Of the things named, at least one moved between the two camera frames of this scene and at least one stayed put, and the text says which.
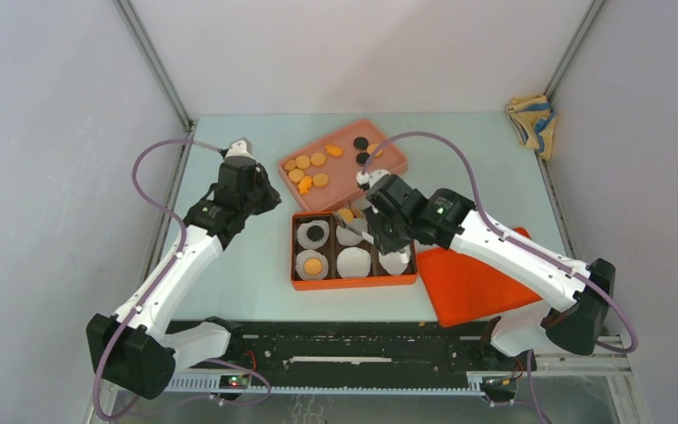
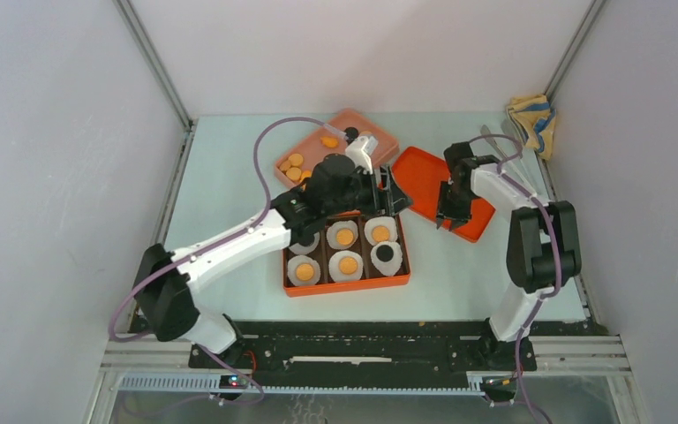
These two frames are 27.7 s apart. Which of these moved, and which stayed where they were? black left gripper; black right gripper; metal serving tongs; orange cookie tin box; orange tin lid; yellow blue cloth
Moved: black left gripper; black right gripper; metal serving tongs; orange tin lid
Stayed: orange cookie tin box; yellow blue cloth
